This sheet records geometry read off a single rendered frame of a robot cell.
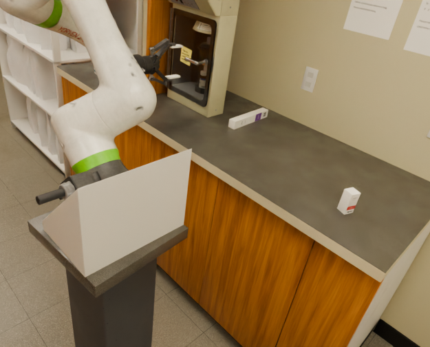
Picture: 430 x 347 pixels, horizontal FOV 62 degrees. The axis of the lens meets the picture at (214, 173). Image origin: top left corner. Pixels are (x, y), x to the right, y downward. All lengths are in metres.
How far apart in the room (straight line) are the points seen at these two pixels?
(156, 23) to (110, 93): 1.03
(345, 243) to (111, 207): 0.71
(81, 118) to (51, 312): 1.33
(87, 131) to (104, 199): 0.22
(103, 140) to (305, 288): 0.87
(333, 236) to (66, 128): 0.84
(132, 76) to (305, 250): 0.80
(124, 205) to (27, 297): 1.39
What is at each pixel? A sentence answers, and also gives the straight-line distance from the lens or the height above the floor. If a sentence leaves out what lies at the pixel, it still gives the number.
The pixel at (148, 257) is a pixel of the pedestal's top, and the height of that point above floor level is 0.92.
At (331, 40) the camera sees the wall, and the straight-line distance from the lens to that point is 1.86.
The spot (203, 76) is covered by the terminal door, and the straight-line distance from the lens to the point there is 1.75.
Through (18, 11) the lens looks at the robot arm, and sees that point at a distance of 1.19.
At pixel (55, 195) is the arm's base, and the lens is 0.93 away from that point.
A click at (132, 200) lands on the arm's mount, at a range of 0.89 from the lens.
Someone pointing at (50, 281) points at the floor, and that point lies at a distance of 2.25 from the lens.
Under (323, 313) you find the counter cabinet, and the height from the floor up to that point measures 0.62.
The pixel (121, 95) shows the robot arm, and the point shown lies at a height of 1.32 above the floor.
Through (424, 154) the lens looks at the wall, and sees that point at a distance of 1.77.
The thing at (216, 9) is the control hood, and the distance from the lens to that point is 1.65.
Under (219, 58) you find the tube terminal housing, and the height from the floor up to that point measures 1.23.
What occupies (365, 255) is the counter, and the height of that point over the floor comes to 0.94.
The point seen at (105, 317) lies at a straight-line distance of 1.16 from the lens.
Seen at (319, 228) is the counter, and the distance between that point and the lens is 1.21.
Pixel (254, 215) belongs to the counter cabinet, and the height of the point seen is 0.82.
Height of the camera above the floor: 1.64
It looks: 32 degrees down
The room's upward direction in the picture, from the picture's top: 9 degrees clockwise
